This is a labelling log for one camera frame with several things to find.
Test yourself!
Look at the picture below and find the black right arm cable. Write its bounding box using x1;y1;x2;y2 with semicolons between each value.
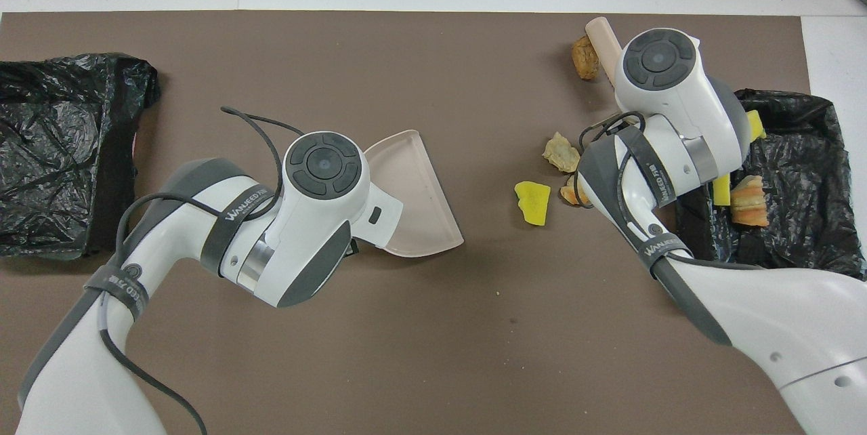
573;111;648;209

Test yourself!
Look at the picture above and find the yellow sponge wedge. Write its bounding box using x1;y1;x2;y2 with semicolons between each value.
513;181;552;227

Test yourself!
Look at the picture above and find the brown bread roll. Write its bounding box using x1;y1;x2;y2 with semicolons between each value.
571;35;602;81

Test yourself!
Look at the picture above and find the pale bread lump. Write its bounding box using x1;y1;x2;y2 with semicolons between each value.
542;131;582;173

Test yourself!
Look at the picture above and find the black bag lined bin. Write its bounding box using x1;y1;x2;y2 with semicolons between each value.
674;88;867;281
0;52;162;261

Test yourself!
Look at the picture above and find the pale striped croissant piece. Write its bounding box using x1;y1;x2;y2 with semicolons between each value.
559;176;590;207

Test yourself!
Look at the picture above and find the beige hand brush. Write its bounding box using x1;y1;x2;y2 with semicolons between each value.
585;16;625;87

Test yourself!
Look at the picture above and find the golden croissant chunk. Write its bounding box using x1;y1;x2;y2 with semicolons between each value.
730;175;770;228

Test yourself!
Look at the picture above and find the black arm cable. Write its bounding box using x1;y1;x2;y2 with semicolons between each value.
98;106;305;435
573;111;648;209

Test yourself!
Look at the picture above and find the brown table mat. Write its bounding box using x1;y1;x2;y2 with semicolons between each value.
0;11;851;435

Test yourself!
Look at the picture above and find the beige plastic dustpan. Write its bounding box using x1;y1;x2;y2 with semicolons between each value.
364;129;465;260

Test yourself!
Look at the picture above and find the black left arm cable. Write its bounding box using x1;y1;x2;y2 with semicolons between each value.
98;106;305;435

